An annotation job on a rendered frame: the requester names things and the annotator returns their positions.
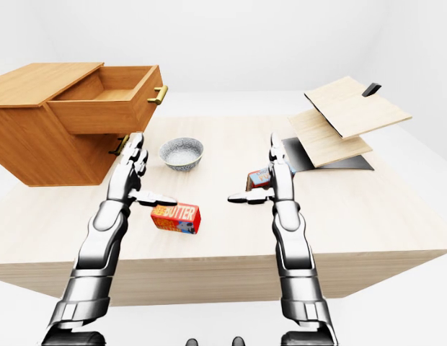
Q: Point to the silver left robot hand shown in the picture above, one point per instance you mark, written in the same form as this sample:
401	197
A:
124	180

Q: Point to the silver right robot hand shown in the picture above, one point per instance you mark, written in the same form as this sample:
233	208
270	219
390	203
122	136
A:
283	184

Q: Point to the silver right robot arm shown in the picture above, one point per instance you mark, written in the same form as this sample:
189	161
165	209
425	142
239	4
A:
297	259

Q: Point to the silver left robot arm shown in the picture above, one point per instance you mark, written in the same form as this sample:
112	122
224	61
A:
93	259

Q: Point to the closed wooden drawer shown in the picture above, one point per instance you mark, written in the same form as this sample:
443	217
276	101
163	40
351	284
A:
93	158

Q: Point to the open wooden drawer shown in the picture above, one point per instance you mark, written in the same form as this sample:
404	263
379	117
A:
101	111

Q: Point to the wooden cabinet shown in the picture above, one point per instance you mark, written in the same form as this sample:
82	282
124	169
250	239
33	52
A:
25	144

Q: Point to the brown and blue chocolate box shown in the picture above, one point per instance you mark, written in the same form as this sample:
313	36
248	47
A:
259	179

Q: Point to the pale wooden board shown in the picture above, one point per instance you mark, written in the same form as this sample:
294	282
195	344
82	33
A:
328	144
357	108

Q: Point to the patterned grey bowl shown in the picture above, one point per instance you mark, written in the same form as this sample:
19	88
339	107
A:
181	155

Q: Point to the red butter box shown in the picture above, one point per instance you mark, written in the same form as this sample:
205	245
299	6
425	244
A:
180	218

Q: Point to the small black block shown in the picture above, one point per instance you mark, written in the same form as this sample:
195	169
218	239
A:
371	89

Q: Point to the small dark rounded shape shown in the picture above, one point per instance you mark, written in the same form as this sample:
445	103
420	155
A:
191	342
238	341

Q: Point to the flat black base plate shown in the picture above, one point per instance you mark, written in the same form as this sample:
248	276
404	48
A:
295	151

